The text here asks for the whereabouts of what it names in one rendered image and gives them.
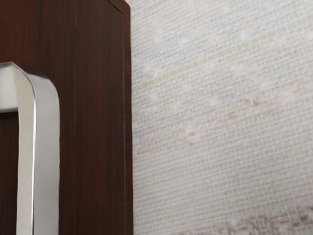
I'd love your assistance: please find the dark wood cabinet silver handle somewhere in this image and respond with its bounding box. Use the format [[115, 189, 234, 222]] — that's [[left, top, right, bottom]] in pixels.
[[0, 0, 134, 235]]

